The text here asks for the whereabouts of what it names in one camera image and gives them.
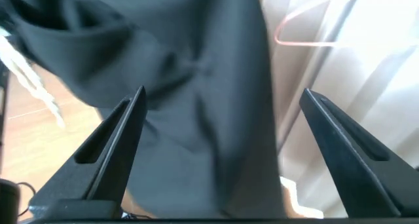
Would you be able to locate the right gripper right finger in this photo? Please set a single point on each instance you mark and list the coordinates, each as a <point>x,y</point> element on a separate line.
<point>360,191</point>

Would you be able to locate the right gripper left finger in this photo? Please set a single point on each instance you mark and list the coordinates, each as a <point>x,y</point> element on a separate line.
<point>98,184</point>

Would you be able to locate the black shorts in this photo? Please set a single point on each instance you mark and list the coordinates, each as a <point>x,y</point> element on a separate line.
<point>196,53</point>

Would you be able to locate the pink clothes hanger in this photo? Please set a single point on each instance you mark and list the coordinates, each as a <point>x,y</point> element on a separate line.
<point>304,44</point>

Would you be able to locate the beige curtain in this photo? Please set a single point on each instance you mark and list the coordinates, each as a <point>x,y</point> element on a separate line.
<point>376,70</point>

